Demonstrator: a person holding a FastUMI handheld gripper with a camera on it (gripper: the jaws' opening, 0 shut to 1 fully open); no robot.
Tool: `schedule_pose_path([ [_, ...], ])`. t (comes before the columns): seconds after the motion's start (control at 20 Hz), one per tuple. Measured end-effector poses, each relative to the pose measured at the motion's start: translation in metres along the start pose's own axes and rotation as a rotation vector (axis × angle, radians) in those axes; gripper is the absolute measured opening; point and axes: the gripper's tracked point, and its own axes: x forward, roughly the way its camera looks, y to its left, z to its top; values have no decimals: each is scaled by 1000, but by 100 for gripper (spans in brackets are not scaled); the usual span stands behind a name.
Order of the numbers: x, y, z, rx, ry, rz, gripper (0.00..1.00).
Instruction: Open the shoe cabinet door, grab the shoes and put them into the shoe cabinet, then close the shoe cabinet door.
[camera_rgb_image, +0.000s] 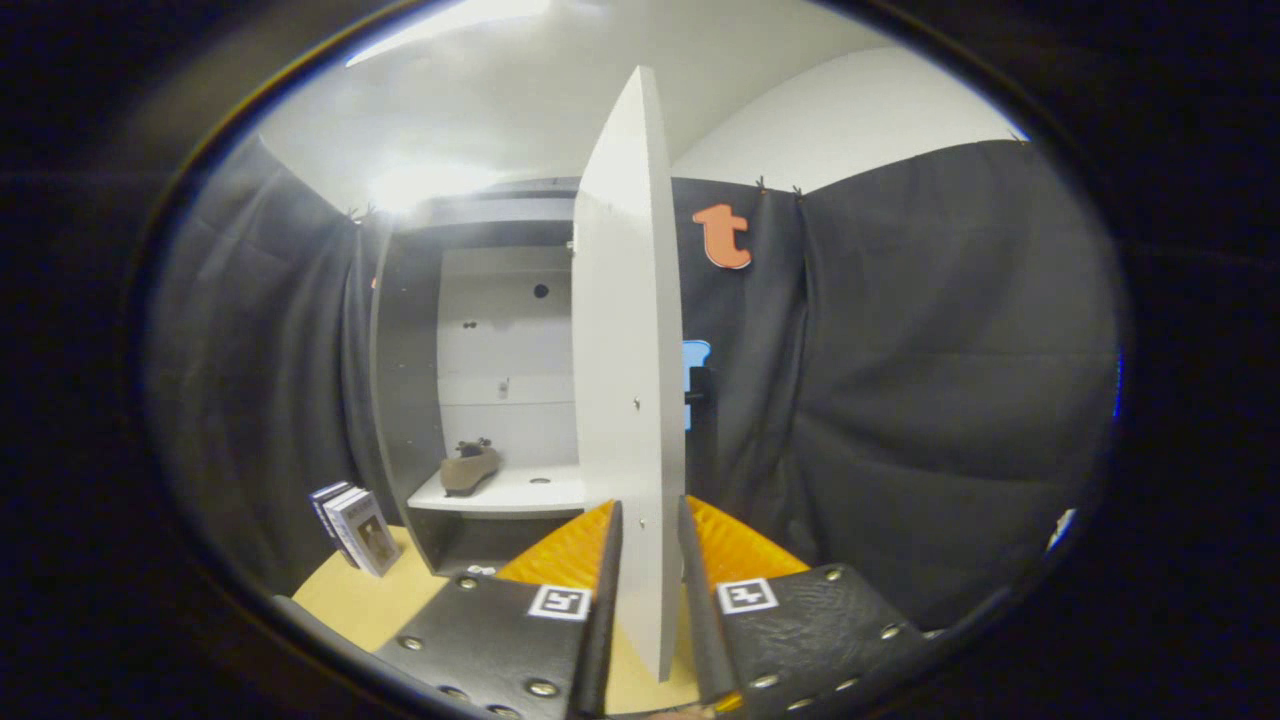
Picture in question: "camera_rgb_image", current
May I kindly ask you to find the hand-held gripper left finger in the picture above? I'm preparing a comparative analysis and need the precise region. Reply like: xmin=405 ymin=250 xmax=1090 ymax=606
xmin=375 ymin=500 xmax=623 ymax=720

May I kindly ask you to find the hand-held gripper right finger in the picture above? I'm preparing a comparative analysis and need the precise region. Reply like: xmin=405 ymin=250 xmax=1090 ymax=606
xmin=678 ymin=495 xmax=931 ymax=713

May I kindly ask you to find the brown fuzzy shoe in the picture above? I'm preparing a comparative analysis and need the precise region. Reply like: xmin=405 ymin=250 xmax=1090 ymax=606
xmin=440 ymin=437 xmax=503 ymax=498

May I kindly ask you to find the black door handle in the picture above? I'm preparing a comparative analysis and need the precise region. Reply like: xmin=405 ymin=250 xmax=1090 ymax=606
xmin=685 ymin=365 xmax=713 ymax=431

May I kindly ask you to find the white shoe cabinet door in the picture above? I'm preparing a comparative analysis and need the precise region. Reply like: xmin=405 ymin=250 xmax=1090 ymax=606
xmin=572 ymin=65 xmax=686 ymax=683

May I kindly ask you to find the grey shoe cabinet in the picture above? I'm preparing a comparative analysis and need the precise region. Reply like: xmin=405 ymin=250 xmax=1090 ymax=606
xmin=370 ymin=178 xmax=601 ymax=576

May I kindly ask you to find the dark striped book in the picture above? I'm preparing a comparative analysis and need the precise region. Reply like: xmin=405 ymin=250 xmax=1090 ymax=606
xmin=309 ymin=480 xmax=357 ymax=569

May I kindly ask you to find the black backdrop cloth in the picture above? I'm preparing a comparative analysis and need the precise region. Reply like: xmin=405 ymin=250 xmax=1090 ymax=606
xmin=145 ymin=135 xmax=1121 ymax=631

